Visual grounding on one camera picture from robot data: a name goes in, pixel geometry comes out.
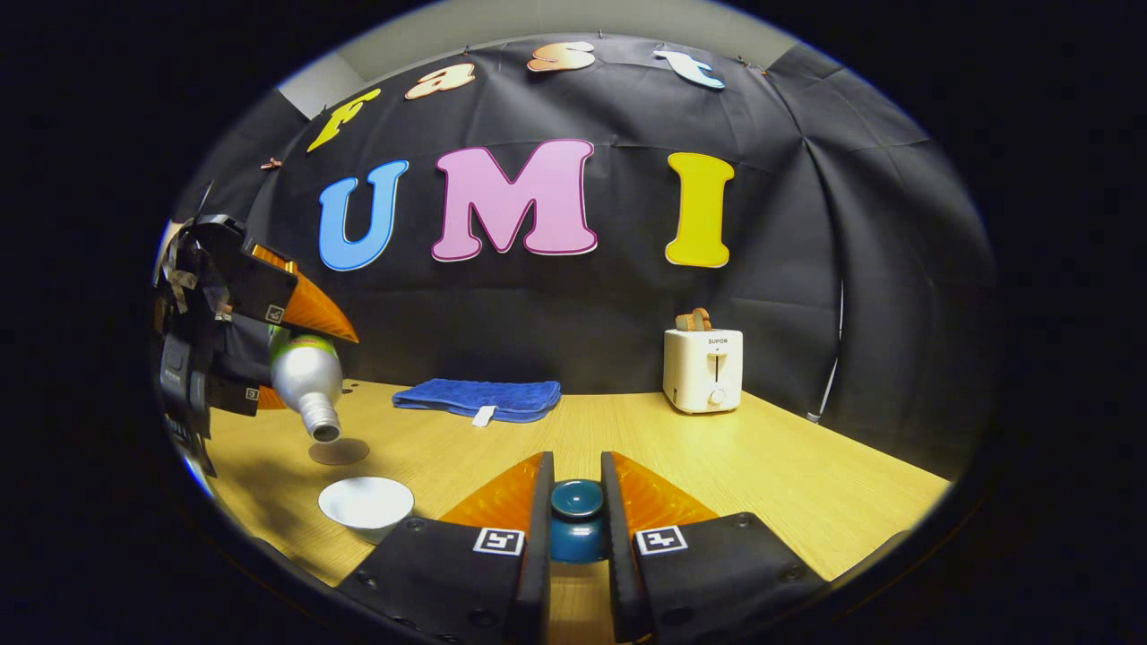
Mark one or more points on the blue ceramic teacup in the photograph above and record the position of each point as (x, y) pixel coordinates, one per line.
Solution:
(367, 503)

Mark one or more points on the bread slice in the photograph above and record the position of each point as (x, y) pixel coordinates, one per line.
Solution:
(693, 320)

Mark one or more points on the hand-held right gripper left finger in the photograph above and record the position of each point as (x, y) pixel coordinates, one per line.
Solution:
(540, 555)

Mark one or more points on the round brown coaster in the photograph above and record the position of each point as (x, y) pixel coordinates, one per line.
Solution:
(345, 452)

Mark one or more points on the white toaster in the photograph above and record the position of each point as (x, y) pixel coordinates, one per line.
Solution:
(703, 369)

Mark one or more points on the black backdrop cloth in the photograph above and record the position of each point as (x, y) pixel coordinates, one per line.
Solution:
(806, 269)

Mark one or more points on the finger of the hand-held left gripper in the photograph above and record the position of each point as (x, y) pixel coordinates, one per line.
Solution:
(255, 287)
(235, 394)

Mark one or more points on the silver green label water bottle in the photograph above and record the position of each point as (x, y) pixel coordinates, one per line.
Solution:
(306, 381)

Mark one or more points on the blue folded towel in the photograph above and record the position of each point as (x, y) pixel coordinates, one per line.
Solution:
(475, 397)

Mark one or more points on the blue teacup lid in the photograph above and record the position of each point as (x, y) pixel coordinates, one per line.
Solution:
(576, 528)

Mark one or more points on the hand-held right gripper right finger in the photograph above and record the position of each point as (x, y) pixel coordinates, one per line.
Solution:
(618, 573)

